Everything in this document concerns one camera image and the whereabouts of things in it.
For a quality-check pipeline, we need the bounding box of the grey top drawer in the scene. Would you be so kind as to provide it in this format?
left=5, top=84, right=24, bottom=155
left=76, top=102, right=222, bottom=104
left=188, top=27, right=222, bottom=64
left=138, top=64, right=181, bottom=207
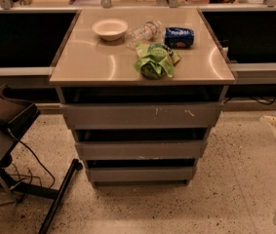
left=60, top=102, right=223, bottom=130

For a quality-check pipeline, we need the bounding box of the grey drawer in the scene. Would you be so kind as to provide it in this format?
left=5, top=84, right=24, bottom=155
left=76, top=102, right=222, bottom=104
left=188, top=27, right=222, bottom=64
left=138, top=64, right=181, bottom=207
left=60, top=102, right=223, bottom=130
left=86, top=167, right=196, bottom=182
left=75, top=140, right=207, bottom=160

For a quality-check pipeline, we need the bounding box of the grey middle drawer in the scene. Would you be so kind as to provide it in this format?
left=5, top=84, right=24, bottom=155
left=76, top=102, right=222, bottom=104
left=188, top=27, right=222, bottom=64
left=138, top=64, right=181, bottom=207
left=75, top=140, right=207, bottom=160

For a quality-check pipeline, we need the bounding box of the grey drawer cabinet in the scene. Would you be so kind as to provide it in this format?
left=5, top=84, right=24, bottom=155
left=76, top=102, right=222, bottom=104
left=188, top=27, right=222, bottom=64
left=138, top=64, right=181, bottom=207
left=49, top=7, right=237, bottom=189

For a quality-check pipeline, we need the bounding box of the grey bottom drawer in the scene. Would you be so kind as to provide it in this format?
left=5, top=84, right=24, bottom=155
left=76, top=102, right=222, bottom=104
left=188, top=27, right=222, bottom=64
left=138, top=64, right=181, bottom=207
left=86, top=167, right=196, bottom=182

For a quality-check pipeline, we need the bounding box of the blue soda can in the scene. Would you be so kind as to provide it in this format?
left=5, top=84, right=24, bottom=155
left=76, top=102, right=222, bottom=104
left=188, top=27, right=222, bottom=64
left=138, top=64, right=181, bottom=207
left=164, top=27, right=194, bottom=48

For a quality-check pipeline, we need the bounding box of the green chip bag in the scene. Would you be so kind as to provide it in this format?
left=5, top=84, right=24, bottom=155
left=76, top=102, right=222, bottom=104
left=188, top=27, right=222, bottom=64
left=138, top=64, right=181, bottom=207
left=134, top=43, right=181, bottom=80

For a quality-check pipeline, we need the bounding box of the clear plastic bottle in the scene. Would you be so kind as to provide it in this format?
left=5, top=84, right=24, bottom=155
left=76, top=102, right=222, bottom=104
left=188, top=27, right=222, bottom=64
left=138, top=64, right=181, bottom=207
left=125, top=20, right=161, bottom=49

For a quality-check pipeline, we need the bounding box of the white bowl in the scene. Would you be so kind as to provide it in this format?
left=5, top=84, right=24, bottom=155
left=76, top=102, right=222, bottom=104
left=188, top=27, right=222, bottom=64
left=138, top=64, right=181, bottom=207
left=92, top=19, right=128, bottom=41

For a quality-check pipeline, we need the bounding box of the black cable under counter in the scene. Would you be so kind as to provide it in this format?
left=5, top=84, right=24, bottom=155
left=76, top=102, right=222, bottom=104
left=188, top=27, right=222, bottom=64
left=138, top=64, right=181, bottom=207
left=223, top=96, right=276, bottom=106

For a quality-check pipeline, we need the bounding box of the black cable on floor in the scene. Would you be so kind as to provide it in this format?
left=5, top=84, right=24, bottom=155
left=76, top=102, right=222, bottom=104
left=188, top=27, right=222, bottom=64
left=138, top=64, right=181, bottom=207
left=0, top=127, right=57, bottom=209

